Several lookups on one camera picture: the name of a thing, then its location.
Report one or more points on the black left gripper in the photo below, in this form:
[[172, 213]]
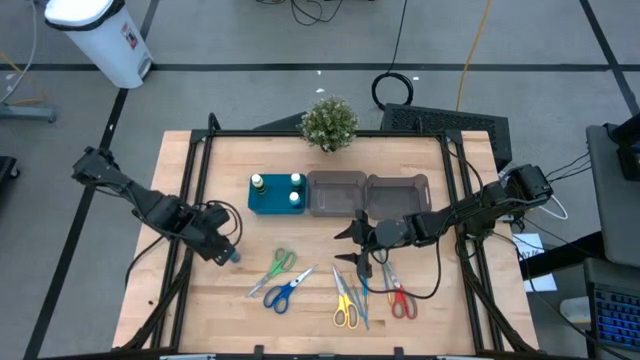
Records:
[[212, 237]]

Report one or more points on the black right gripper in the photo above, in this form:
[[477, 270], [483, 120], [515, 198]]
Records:
[[370, 240]]

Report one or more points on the teal paint bottle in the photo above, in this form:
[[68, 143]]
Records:
[[295, 199]]

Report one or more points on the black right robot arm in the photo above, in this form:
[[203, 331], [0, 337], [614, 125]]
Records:
[[480, 207]]

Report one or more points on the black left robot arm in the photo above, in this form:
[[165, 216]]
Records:
[[150, 205]]

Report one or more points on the grey translucent plastic bin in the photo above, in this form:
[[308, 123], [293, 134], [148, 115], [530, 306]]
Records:
[[336, 197], [397, 195]]

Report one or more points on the blue plastic tray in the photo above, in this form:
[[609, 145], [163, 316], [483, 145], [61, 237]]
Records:
[[277, 202]]

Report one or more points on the small potted green plant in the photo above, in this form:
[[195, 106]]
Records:
[[329, 124]]

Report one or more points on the black mesh computer case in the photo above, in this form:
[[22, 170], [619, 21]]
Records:
[[445, 127]]

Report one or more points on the white paper sheet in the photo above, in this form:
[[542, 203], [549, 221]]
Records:
[[532, 245]]

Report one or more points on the white round stool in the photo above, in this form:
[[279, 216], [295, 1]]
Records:
[[575, 310]]

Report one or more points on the black floor object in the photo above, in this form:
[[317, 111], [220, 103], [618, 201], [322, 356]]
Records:
[[7, 167]]

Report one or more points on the grey stand base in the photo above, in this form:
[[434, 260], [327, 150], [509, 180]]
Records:
[[30, 112]]

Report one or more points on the white trash can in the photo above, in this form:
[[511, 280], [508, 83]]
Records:
[[105, 45]]

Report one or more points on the backlit keyboard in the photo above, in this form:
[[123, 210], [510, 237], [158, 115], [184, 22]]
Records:
[[617, 315]]

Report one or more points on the black desk device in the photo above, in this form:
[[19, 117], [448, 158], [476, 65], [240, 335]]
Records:
[[630, 150]]

